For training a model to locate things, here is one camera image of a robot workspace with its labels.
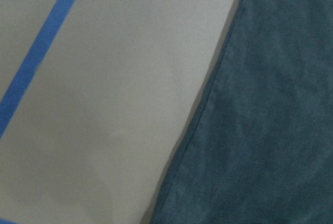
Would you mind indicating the black graphic t-shirt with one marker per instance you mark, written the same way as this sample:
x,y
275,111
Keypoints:
x,y
259,147

